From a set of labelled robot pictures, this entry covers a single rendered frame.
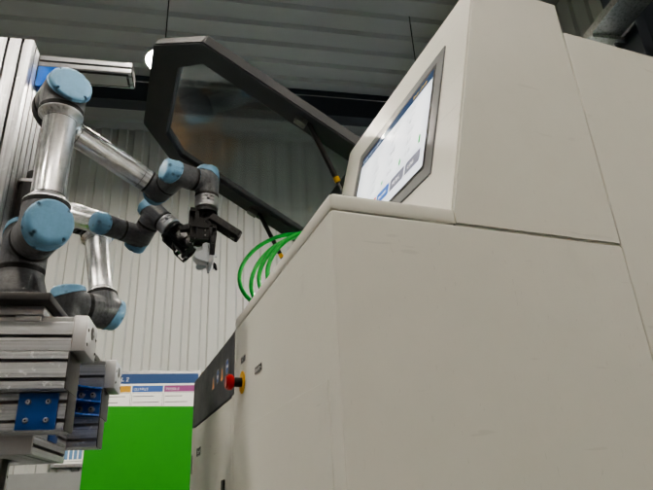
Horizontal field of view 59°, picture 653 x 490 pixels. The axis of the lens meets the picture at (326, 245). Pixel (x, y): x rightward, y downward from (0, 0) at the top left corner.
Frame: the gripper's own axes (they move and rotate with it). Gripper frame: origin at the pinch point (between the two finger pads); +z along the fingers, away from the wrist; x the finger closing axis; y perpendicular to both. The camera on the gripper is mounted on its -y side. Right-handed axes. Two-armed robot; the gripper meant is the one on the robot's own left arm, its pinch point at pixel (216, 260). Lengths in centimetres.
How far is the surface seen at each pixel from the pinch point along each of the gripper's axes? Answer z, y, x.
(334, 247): 62, 28, 95
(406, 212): 65, 13, 94
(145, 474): -58, 34, -317
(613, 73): 71, -57, 91
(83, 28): -542, -245, -291
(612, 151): 82, -37, 88
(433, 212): 68, 9, 93
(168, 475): -45, 22, -320
